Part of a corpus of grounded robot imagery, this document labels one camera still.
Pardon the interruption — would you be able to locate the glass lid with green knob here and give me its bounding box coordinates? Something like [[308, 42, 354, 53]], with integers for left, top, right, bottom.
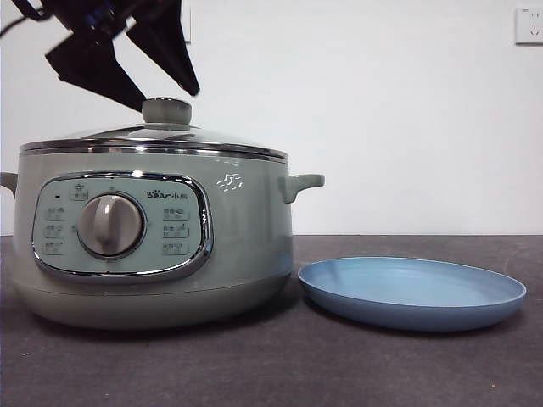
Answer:
[[19, 97, 290, 162]]

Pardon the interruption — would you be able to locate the green electric steamer pot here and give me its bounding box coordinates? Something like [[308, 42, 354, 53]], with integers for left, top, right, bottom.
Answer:
[[0, 151, 327, 331]]

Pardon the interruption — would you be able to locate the blue round plate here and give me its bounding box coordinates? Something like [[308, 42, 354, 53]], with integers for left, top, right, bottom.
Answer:
[[297, 256, 528, 332]]

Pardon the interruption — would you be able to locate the black cable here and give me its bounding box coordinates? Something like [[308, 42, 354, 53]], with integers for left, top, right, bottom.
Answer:
[[0, 0, 56, 37]]

